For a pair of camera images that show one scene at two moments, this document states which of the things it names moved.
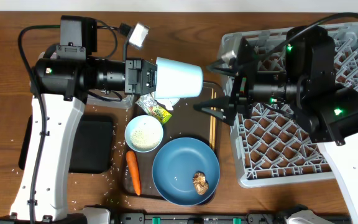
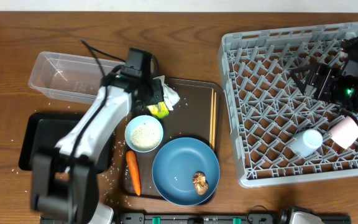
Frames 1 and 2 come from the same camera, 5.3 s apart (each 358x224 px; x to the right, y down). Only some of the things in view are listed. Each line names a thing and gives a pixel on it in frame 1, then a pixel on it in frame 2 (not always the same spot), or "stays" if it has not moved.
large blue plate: x=174 y=166 stays
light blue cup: x=176 y=79 -> x=306 y=142
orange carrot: x=133 y=165 stays
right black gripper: x=243 y=95 -> x=331 y=76
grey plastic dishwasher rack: x=270 y=148 stays
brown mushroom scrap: x=200 y=182 stays
